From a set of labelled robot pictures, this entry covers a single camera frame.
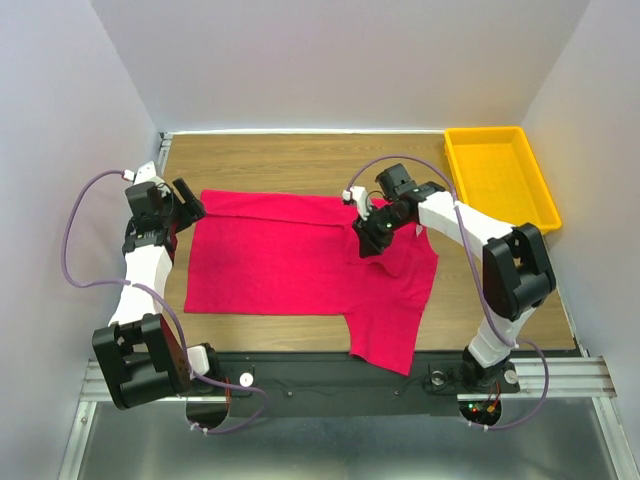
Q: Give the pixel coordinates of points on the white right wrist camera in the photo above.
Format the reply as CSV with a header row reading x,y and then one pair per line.
x,y
359,198

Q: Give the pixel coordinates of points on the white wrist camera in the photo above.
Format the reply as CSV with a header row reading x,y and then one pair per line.
x,y
147,173
359,198

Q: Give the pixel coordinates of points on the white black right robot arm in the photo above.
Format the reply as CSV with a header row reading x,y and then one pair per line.
x,y
510,264

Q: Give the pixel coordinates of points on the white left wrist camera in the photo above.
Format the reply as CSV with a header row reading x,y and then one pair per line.
x,y
147,173

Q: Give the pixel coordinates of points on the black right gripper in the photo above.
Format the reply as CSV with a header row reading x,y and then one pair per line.
x,y
370,242

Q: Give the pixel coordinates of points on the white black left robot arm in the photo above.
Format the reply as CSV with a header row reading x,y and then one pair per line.
x,y
140,357

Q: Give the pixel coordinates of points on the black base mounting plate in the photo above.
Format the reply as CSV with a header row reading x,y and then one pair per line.
x,y
333,384

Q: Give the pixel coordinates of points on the yellow plastic tray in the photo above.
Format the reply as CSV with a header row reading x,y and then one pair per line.
x,y
495,171

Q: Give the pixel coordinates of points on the aluminium frame rail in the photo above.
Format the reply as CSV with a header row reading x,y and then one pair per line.
x,y
569,377

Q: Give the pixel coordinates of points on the pink red t shirt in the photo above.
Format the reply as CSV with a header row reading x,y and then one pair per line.
x,y
285,254

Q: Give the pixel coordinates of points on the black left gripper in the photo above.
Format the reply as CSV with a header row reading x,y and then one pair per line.
x,y
191,211

